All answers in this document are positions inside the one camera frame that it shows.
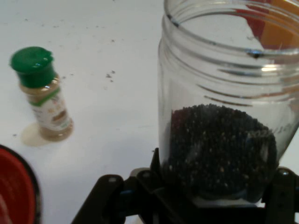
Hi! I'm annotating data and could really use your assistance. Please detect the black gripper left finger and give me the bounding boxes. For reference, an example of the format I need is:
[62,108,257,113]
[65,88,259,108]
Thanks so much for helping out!
[71,147,199,224]

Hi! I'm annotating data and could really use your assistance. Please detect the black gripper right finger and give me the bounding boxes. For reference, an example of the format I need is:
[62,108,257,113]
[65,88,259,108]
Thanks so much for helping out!
[261,167,299,224]

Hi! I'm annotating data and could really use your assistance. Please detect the clear jar with black seeds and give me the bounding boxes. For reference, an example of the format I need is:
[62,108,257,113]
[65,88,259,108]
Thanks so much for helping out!
[157,0,299,204]

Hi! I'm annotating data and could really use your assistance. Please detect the red bowl with black rim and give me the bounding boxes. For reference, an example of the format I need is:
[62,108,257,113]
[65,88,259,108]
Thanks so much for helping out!
[0,144,43,224]

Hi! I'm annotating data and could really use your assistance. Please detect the spice bottle with green cap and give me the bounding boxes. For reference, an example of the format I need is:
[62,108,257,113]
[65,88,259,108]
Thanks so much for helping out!
[10,46,74,142]

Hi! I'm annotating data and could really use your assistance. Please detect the orange foam tile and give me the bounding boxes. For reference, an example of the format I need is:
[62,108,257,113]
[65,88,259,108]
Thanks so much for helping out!
[261,0,299,50]

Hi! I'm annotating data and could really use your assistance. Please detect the red foam block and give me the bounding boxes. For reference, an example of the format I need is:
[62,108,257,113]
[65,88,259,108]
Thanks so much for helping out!
[235,9,267,45]

